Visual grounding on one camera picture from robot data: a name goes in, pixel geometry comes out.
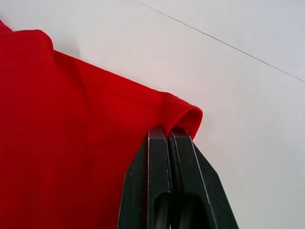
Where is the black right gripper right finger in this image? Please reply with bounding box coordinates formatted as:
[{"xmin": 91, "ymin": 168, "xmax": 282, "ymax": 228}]
[{"xmin": 168, "ymin": 126, "xmax": 240, "ymax": 229}]

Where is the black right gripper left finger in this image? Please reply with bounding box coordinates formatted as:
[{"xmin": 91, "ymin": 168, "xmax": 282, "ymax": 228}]
[{"xmin": 117, "ymin": 126, "xmax": 173, "ymax": 229}]

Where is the red t-shirt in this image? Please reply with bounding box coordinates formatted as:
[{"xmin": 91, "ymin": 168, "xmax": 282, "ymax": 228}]
[{"xmin": 0, "ymin": 18, "xmax": 204, "ymax": 229}]

